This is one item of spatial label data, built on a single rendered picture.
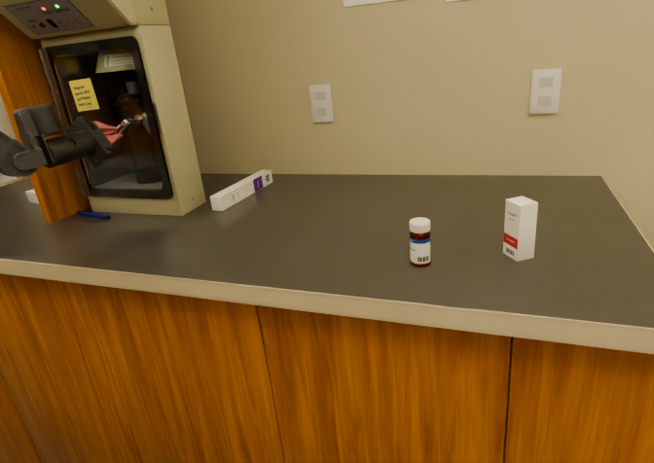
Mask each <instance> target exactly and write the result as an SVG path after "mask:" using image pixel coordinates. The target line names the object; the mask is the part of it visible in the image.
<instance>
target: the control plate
mask: <svg viewBox="0 0 654 463"><path fill-rule="evenodd" d="M55 4H57V5H58V6H59V8H57V7H56V6H55ZM41 7H44V8H46V11H44V10H42V9H41ZM4 8H5V9H6V10H7V11H8V12H9V13H11V14H12V15H13V16H14V17H15V18H17V19H18V20H19V21H20V22H21V23H22V24H24V25H25V26H26V27H27V28H28V29H29V30H31V31H32V32H33V33H34V34H35V35H41V34H48V33H55V32H60V31H67V30H74V29H81V28H88V27H94V25H93V24H92V23H91V22H90V21H89V20H88V19H87V18H86V17H85V16H84V15H83V14H82V13H81V12H80V11H79V10H78V9H77V8H76V7H75V6H74V5H73V4H72V3H71V2H70V1H69V0H35V1H30V2H25V3H19V4H15V5H9V6H4ZM67 18H68V19H69V20H70V22H69V21H68V22H66V19H67ZM74 18H76V19H77V20H76V21H75V20H74ZM46 19H51V20H52V21H53V22H54V23H55V24H56V25H57V26H58V27H56V28H53V27H52V26H51V25H50V24H49V23H48V22H47V21H46ZM58 20H61V21H62V23H58ZM40 22H42V23H44V24H45V25H46V28H43V27H41V26H40V25H39V23H40ZM31 24H32V25H35V26H36V28H33V27H32V26H31Z"/></svg>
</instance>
